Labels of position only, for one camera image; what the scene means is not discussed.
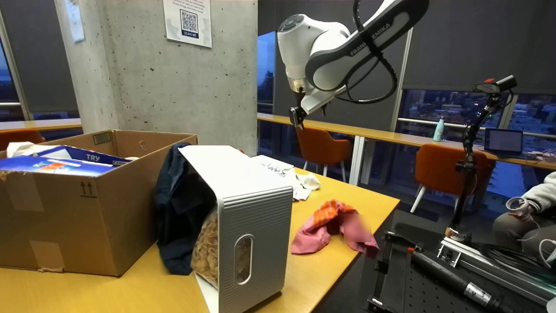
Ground white ribbed basket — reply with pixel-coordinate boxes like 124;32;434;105
178;145;294;313

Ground pink and orange shirt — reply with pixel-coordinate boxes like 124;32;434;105
291;200;380;258

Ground black shirt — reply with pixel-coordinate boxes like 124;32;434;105
154;142;218;276

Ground orange chair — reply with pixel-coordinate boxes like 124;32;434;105
0;129;46;151
410;143;496;213
295;125;353;182

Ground window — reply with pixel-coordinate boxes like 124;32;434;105
393;89;556;218
257;31;277;115
0;38;23;123

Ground white printed cloth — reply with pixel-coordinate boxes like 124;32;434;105
252;155;321;202

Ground long wooden counter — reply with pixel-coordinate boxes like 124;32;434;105
257;113;556;186

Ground white poster with code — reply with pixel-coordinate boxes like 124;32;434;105
163;0;213;48

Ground beige knitted cloth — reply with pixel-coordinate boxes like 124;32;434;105
191;209;253;288

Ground laptop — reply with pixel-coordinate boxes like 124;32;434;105
483;128;539;160

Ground blue printed carton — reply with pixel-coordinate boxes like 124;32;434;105
33;145;133;166
0;156;116;177

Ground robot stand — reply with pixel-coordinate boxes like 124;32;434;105
364;222;556;313

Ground black bar clamp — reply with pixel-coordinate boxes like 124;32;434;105
382;230;503;310

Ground cardboard box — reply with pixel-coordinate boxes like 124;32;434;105
0;130;198;277

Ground hand controller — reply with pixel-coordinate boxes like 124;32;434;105
506;196;530;219

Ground white paper sheet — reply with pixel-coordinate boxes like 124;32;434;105
64;0;86;43

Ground person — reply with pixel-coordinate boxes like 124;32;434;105
493;171;556;266

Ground white crumpled paper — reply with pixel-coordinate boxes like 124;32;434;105
7;142;49;158

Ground camera on mount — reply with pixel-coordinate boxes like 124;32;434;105
445;75;518;244

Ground aluminium rail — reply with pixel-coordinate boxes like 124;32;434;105
437;237;556;306

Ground coil of black cable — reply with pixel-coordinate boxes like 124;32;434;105
476;243;551;281

